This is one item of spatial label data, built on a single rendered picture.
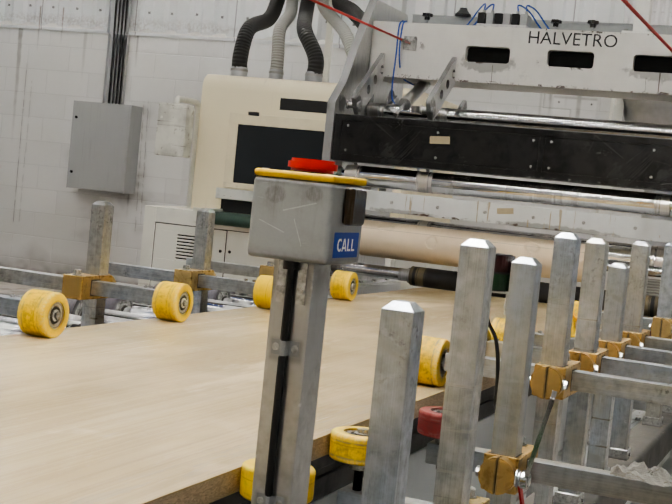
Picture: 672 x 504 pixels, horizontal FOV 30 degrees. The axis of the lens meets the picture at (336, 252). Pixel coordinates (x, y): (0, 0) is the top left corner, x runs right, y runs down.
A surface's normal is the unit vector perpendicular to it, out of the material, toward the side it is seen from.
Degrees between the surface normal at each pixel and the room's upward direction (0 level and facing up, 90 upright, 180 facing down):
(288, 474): 90
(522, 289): 90
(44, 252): 90
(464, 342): 90
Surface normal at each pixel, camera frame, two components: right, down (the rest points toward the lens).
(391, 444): -0.38, 0.01
